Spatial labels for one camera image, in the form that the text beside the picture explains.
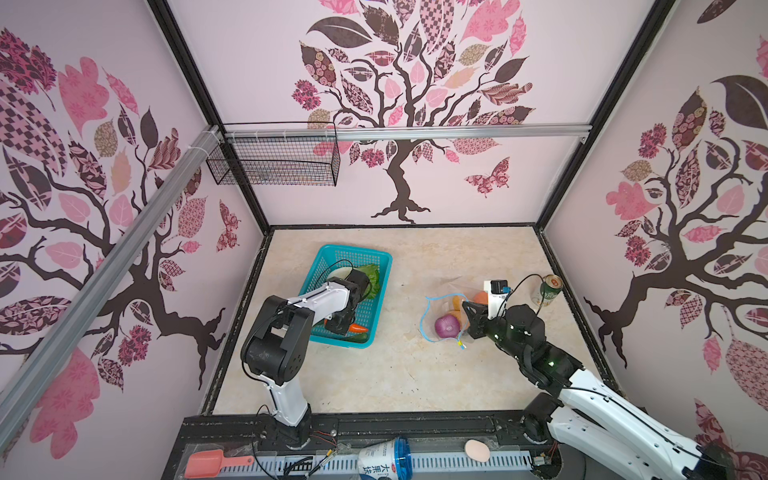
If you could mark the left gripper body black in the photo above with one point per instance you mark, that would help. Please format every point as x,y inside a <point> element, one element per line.
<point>340,321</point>

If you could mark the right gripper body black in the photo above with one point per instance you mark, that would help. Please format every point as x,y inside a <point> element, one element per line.
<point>496,330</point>

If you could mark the green lettuce cabbage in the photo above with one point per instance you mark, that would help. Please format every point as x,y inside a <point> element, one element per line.
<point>371,271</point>

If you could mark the teal plastic basket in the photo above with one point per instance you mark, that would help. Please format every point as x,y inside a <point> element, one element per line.
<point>368,312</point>

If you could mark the orange carrot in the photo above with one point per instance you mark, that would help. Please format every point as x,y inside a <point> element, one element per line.
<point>358,329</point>

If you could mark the orange pumpkin toy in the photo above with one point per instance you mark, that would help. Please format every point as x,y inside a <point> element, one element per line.
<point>481,298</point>

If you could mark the purple onion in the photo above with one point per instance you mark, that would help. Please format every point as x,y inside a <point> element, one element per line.
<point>447,326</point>

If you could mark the clear zip bag blue zipper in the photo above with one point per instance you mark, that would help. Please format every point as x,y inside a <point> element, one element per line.
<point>448,299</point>

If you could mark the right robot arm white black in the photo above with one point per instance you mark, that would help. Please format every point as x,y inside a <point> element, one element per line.
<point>578,409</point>

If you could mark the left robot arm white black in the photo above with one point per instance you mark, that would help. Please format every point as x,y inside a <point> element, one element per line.
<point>275,347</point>

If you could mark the green drink can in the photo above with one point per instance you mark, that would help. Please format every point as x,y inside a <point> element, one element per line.
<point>550,287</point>

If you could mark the white blue yogurt cup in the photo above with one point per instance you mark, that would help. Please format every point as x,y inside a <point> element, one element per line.
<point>386,460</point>

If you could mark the red plastic scoop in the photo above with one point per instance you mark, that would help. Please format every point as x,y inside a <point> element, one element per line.
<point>208,464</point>

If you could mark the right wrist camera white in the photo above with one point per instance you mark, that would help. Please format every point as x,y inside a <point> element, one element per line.
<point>498,292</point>

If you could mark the black wire basket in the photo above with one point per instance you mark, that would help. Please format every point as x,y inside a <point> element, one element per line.
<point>277,154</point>

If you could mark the white cable tray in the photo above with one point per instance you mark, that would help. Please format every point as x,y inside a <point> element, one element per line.
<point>347,466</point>

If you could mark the aluminium rail back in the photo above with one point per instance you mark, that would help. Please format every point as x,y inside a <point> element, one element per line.
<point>408,132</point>

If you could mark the aluminium rail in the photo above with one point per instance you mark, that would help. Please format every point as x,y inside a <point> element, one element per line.
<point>408,132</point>
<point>31,381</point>

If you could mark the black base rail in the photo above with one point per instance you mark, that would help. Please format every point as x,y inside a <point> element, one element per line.
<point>331,434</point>

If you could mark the aluminium rail left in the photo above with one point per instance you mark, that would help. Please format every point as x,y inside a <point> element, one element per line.
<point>31,381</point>

